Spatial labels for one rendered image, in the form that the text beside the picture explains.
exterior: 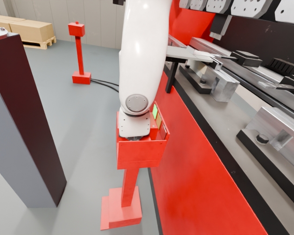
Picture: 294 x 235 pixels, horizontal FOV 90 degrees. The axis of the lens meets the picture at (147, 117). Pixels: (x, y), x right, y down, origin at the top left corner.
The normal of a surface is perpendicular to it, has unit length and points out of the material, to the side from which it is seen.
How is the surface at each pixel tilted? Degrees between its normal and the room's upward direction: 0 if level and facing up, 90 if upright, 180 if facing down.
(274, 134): 90
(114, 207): 0
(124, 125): 90
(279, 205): 0
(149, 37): 48
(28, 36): 90
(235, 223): 90
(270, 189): 0
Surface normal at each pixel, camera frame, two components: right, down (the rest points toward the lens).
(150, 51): 0.22, 0.14
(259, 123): -0.97, -0.04
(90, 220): 0.16, -0.78
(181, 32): 0.15, 0.62
